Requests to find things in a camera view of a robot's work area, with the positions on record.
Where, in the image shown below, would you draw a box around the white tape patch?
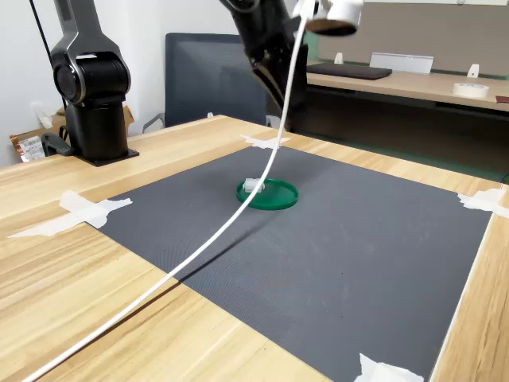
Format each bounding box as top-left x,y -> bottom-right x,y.
240,134 -> 292,150
6,189 -> 134,240
457,187 -> 509,220
353,353 -> 425,382

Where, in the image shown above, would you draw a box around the black table clamp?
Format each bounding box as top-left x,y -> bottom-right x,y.
41,131 -> 76,158

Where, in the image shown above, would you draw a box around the white camera cable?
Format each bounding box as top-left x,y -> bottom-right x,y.
21,0 -> 319,382

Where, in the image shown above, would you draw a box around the dark grey office chair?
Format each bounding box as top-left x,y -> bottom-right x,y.
142,32 -> 275,134

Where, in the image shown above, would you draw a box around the thin black cable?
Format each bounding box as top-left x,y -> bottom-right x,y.
28,0 -> 55,64

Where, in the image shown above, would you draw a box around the round green lid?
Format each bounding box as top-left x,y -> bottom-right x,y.
235,177 -> 300,211

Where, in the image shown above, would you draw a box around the grey desk partition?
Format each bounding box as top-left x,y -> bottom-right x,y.
317,2 -> 509,76

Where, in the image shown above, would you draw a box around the white tape roll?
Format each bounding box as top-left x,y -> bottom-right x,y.
452,82 -> 490,99

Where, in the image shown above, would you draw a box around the brown cardboard box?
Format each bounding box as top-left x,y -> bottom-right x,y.
10,105 -> 135,163

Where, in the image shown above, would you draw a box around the small white plastic terminal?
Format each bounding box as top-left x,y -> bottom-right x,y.
243,177 -> 266,195

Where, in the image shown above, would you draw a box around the white camera box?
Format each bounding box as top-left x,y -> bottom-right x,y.
292,0 -> 365,37

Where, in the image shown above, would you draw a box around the pale wooden desk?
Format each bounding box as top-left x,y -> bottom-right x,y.
305,61 -> 509,168

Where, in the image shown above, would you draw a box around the silver metal stand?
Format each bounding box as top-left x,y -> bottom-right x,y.
368,51 -> 434,76

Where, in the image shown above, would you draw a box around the dark grey mat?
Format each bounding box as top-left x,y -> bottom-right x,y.
96,145 -> 495,382

